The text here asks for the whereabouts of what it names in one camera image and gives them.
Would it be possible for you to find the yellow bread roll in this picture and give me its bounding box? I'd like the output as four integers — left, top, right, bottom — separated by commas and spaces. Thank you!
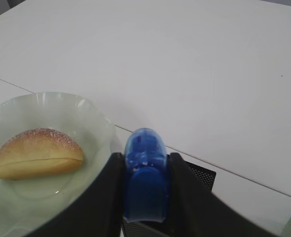
0, 128, 83, 180

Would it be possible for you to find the blue pencil sharpener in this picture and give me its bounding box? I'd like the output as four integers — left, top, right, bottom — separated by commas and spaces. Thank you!
124, 128, 170, 223

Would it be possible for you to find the black mesh pen holder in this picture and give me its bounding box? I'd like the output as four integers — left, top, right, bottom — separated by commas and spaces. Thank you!
121, 161, 216, 237

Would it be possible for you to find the pale green glass plate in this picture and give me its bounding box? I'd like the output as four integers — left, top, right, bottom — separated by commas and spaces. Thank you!
0, 92, 115, 237

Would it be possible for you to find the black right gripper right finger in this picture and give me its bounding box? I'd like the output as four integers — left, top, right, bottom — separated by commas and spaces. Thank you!
168, 153, 273, 237

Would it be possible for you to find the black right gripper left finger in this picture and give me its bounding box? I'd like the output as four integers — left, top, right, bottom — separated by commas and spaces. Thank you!
28, 153, 123, 237

